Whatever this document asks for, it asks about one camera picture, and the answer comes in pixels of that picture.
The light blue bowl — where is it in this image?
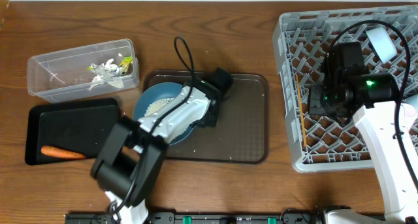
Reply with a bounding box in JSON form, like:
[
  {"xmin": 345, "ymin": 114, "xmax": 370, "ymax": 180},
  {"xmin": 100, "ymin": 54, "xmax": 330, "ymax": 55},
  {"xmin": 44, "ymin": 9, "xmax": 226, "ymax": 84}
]
[{"xmin": 366, "ymin": 27, "xmax": 397, "ymax": 64}]

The dark blue plate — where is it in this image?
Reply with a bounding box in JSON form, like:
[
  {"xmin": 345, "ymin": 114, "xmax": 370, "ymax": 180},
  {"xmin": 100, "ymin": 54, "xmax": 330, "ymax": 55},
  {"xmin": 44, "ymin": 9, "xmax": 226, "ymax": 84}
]
[{"xmin": 134, "ymin": 82, "xmax": 197, "ymax": 145}]

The pile of white rice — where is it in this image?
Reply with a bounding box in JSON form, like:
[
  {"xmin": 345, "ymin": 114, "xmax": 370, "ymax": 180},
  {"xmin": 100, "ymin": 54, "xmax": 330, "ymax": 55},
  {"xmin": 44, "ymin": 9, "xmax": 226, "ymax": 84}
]
[{"xmin": 144, "ymin": 98, "xmax": 174, "ymax": 117}]

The wooden chopstick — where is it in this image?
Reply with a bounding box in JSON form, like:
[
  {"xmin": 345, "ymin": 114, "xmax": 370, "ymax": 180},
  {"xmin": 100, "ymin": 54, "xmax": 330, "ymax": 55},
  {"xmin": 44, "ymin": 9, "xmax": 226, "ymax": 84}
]
[{"xmin": 295, "ymin": 74, "xmax": 307, "ymax": 149}]

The light blue cup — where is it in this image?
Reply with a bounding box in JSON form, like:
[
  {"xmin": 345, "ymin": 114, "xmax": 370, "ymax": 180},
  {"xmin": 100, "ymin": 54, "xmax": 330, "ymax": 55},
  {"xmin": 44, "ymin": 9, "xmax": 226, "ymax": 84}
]
[{"xmin": 405, "ymin": 94, "xmax": 418, "ymax": 112}]

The pink plastic cup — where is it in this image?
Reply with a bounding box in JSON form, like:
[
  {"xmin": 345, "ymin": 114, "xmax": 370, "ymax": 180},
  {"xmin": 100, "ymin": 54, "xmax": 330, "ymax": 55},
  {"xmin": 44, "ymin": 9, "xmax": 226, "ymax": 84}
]
[{"xmin": 402, "ymin": 103, "xmax": 417, "ymax": 130}]

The yellow green wrapper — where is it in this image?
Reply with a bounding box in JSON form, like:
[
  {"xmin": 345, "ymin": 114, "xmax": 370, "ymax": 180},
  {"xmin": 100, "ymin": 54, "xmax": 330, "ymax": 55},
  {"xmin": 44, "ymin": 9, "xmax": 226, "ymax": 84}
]
[{"xmin": 119, "ymin": 56, "xmax": 133, "ymax": 75}]

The aluminium foil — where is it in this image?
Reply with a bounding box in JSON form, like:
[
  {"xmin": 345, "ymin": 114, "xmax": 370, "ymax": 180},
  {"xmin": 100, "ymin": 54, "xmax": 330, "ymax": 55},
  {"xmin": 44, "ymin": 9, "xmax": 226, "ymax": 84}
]
[{"xmin": 88, "ymin": 59, "xmax": 121, "ymax": 79}]

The orange carrot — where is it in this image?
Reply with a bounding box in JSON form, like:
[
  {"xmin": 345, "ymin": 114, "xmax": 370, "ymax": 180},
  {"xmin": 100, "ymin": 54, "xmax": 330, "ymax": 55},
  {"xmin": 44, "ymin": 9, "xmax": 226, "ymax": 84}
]
[{"xmin": 40, "ymin": 146, "xmax": 87, "ymax": 159}]

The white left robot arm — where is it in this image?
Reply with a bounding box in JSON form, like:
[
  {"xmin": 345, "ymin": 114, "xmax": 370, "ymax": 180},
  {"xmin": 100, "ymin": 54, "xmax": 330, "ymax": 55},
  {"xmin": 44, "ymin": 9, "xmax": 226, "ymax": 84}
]
[{"xmin": 90, "ymin": 68, "xmax": 233, "ymax": 223}]

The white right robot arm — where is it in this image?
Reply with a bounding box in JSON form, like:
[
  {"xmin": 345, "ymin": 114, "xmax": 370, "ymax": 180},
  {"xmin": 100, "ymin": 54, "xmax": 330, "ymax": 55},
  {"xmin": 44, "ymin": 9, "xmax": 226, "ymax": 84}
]
[{"xmin": 308, "ymin": 42, "xmax": 417, "ymax": 223}]

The grey dishwasher rack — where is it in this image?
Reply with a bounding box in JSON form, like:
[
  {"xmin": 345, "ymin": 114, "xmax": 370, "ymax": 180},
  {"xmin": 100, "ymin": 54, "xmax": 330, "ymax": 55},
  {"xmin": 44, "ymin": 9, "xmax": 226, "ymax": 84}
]
[{"xmin": 272, "ymin": 5, "xmax": 417, "ymax": 172}]

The dark brown serving tray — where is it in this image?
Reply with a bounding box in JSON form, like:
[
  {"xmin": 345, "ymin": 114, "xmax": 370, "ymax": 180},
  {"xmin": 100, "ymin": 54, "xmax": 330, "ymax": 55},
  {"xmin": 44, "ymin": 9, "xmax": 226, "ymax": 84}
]
[{"xmin": 142, "ymin": 69, "xmax": 270, "ymax": 165}]

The black plastic tray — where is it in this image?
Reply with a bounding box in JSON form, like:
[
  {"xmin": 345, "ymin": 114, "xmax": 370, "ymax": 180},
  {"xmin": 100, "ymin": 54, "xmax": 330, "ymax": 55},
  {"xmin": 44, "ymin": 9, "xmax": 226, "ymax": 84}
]
[{"xmin": 25, "ymin": 98, "xmax": 121, "ymax": 165}]

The clear plastic bin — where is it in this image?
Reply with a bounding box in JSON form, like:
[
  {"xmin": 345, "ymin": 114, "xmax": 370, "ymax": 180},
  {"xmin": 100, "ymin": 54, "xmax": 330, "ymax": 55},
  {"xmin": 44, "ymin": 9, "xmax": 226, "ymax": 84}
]
[{"xmin": 27, "ymin": 39, "xmax": 140, "ymax": 103}]

